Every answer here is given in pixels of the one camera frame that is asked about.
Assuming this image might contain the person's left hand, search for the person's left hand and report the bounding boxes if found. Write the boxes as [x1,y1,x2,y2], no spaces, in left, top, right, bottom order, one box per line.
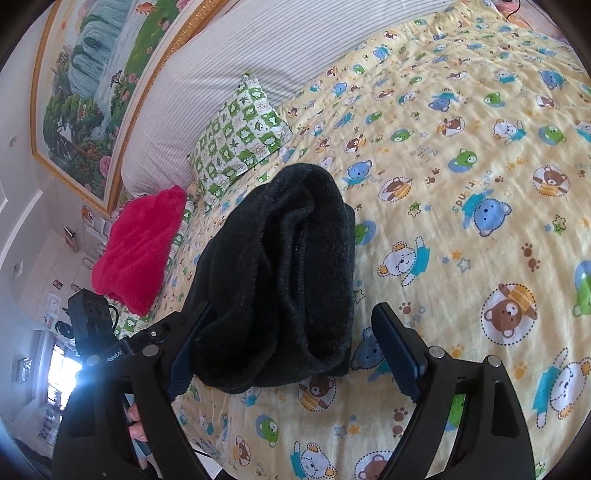
[125,395,150,470]

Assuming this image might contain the red fluffy blanket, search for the red fluffy blanket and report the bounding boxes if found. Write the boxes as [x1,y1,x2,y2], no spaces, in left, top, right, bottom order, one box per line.
[91,186,187,316]

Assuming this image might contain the green checkered pillow under blanket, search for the green checkered pillow under blanket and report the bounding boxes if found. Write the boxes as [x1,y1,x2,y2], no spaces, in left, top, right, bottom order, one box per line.
[110,202,198,340]

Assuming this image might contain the yellow cartoon bear bedsheet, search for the yellow cartoon bear bedsheet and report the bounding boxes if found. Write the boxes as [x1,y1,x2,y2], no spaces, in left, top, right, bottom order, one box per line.
[156,1,590,479]

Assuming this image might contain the green white checkered pillow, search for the green white checkered pillow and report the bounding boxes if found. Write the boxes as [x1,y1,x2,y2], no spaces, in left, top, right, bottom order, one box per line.
[187,73,291,211]

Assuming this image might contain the black fleece pants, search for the black fleece pants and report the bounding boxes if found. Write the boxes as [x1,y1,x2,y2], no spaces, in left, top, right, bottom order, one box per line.
[183,164,355,394]

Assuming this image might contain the white striped headboard cushion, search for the white striped headboard cushion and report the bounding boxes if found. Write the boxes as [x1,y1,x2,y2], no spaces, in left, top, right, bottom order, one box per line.
[121,0,448,197]

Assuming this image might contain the gold framed landscape painting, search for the gold framed landscape painting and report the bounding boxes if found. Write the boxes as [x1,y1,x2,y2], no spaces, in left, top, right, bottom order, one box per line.
[30,0,229,213]

